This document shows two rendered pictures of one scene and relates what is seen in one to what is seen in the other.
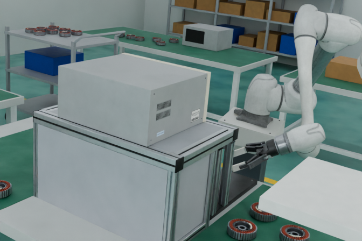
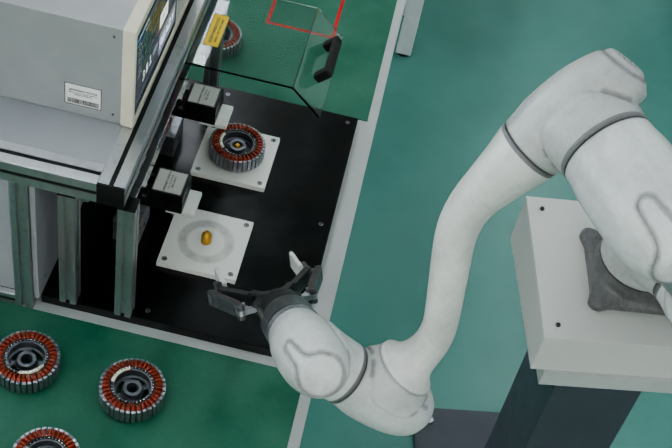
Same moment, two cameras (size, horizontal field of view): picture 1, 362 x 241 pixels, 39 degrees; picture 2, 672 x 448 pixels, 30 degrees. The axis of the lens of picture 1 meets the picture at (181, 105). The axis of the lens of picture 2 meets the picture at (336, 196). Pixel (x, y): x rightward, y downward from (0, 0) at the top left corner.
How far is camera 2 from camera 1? 2.29 m
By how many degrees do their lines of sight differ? 57
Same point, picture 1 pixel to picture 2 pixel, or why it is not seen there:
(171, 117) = not seen: outside the picture
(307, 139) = (277, 355)
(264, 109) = (619, 265)
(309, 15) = (563, 89)
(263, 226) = (80, 402)
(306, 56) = (465, 188)
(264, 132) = (549, 310)
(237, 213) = (116, 347)
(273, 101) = not seen: hidden behind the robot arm
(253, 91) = not seen: hidden behind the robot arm
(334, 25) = (586, 168)
